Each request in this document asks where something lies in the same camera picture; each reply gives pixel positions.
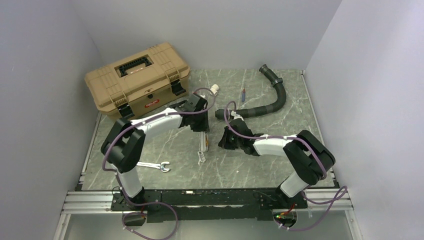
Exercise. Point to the silver open-end wrench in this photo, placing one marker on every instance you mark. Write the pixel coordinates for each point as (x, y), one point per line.
(160, 166)

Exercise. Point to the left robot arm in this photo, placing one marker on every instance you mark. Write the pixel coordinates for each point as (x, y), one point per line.
(123, 146)

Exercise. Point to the blue red pen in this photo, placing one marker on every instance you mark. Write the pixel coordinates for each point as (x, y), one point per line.
(243, 95)

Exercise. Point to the white pipe fitting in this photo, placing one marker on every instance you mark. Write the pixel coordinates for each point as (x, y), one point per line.
(214, 89)

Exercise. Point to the white remote control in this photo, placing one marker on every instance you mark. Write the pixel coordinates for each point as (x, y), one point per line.
(202, 145)

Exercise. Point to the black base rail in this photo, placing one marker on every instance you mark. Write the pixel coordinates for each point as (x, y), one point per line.
(210, 204)

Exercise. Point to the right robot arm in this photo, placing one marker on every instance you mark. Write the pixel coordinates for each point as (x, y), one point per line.
(310, 159)

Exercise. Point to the tan plastic toolbox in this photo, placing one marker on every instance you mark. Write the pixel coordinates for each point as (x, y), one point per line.
(133, 86)

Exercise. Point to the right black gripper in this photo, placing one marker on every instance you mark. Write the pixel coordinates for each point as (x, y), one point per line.
(224, 142)

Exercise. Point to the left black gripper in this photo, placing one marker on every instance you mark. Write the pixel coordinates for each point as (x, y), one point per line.
(204, 127)

